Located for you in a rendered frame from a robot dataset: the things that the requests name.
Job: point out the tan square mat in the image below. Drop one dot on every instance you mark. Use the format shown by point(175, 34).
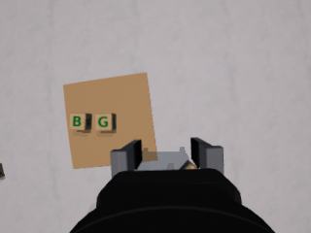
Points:
point(126, 96)

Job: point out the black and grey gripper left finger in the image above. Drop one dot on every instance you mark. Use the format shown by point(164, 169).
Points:
point(127, 158)

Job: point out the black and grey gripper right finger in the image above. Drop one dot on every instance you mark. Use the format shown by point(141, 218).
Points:
point(205, 155)

